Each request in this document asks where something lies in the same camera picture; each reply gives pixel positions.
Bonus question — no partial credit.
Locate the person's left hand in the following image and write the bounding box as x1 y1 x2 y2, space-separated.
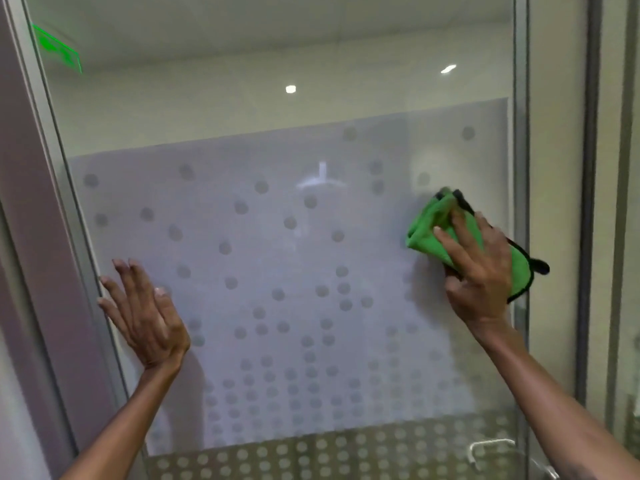
97 258 192 371

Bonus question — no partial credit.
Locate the person's right hand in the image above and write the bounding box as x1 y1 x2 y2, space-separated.
432 208 513 325

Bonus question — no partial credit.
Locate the green microfibre cloth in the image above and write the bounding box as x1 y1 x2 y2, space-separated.
405 187 551 305

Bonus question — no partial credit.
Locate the person's left forearm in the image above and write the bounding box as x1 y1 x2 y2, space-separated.
59 352 186 480

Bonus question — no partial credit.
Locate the person's right forearm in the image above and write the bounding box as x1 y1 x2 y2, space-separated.
472 317 640 480

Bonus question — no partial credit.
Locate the green exit sign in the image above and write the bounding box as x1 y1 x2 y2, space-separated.
31 23 83 75

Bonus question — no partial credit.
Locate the silver door handle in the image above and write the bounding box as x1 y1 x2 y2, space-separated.
466 438 561 480

